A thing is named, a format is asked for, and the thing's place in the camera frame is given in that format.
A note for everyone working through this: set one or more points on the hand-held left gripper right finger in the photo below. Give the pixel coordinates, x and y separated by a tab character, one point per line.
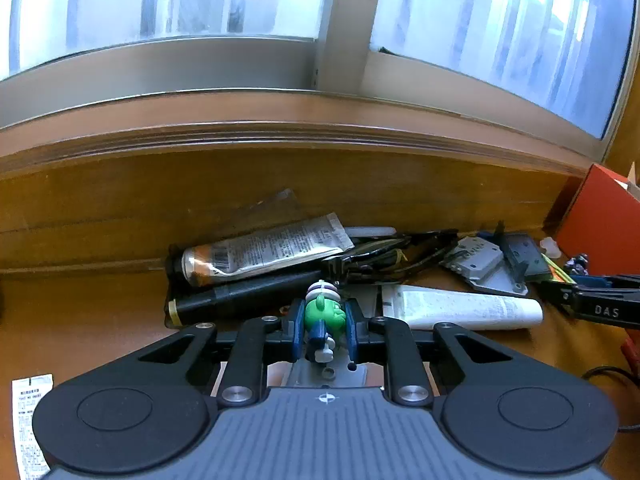
351	332

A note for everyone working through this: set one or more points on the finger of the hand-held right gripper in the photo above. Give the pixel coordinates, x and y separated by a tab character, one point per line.
560	295
615	281

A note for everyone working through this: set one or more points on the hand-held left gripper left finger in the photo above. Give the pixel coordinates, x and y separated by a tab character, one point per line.
299	332

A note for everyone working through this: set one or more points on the green figure toy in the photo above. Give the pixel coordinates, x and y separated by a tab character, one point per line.
325	312

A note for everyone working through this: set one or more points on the black yellow-lens glasses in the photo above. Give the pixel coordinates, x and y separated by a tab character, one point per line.
390	255

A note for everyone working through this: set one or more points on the wooden desktop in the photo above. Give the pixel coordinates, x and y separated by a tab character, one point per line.
100	320

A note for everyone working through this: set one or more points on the green orange toy blaster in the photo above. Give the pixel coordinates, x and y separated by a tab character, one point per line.
557	271

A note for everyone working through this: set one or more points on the small purple figure toy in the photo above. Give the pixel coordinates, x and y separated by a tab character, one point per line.
579	265

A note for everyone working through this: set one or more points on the clear plastic crystal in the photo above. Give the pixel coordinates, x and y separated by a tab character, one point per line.
549	247

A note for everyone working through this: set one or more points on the dark grey plastic part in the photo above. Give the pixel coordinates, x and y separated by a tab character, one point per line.
525	255

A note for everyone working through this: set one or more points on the red cardboard box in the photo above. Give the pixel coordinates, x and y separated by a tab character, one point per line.
600	220

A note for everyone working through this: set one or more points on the black marker pen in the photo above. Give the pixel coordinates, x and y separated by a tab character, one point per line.
240	297

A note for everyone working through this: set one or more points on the orange silver tube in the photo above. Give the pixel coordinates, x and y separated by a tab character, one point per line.
265	252

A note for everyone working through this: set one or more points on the large white tube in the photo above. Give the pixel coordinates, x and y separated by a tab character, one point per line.
460	310

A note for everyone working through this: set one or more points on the clear plastic wrapper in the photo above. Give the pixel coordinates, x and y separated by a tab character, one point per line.
272	210

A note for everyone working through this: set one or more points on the wooden window sill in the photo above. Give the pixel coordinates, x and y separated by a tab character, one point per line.
300	160

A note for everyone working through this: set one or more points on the white printed paper slip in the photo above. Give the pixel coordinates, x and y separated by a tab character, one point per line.
32	425

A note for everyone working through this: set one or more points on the sliding glass window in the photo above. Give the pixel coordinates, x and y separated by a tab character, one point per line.
320	35

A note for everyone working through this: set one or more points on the grey metal bracket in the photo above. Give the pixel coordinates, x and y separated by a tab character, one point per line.
480	265

